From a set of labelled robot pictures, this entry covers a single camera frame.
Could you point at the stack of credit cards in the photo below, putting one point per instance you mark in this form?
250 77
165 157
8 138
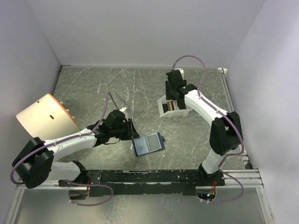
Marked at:
172 105

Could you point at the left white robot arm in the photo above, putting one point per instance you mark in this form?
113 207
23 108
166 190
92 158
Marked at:
35 162

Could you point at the blue leather card holder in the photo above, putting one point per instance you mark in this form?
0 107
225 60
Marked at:
148 144

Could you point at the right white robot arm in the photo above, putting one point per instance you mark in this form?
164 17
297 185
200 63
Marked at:
226 133

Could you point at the white plastic bin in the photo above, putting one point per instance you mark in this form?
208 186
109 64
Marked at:
170 114

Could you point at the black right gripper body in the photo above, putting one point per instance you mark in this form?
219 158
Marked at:
169 94

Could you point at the flat black card in bin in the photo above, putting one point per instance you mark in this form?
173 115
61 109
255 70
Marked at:
165 108

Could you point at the aluminium frame rail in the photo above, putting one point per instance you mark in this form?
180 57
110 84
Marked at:
241 200

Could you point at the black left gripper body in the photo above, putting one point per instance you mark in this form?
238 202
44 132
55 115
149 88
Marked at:
122 132

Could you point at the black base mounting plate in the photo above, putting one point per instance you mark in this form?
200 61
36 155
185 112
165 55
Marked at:
139 182

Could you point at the beige cylindrical lamp shade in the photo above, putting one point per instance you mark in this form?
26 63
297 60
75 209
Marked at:
48 119

